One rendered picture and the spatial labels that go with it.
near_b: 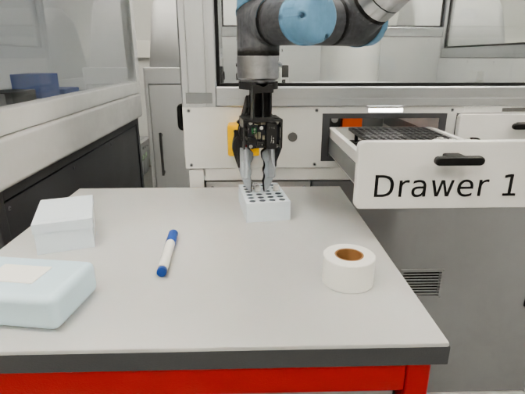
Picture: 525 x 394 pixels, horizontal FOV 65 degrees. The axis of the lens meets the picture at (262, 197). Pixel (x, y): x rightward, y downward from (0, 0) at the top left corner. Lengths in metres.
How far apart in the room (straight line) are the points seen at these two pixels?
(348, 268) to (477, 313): 0.84
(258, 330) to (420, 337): 0.18
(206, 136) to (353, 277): 0.56
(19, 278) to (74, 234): 0.17
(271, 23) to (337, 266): 0.38
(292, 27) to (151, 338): 0.46
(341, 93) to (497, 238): 0.58
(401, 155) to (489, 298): 0.73
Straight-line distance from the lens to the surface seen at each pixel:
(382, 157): 0.68
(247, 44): 0.75
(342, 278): 0.56
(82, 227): 0.72
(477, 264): 1.27
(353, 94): 1.00
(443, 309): 1.30
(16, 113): 1.02
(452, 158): 0.68
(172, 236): 0.70
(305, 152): 1.00
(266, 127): 0.75
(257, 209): 0.77
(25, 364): 0.54
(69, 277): 0.56
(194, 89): 0.98
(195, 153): 1.00
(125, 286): 0.60
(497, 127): 1.12
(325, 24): 0.67
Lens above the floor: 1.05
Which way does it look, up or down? 19 degrees down
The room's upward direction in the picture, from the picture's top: straight up
